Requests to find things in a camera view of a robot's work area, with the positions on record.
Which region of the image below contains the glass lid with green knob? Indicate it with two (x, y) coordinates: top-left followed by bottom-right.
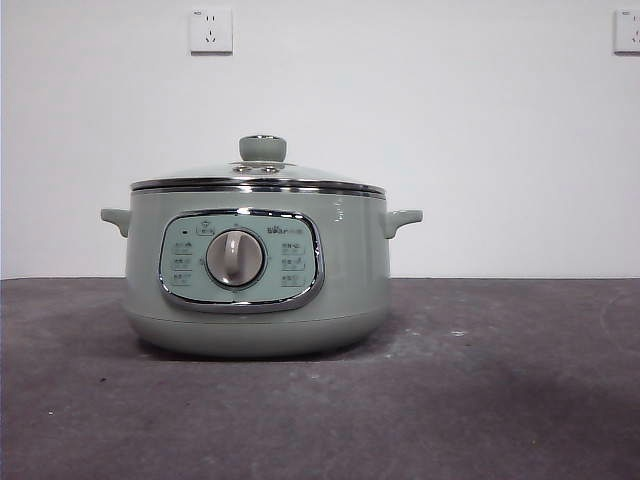
(130, 134), (388, 194)

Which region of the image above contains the sage green electric pot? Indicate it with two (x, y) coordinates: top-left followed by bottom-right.
(100, 185), (424, 358)

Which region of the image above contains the white wall socket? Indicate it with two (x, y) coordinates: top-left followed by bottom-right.
(613, 8), (640, 56)
(188, 6), (235, 57)

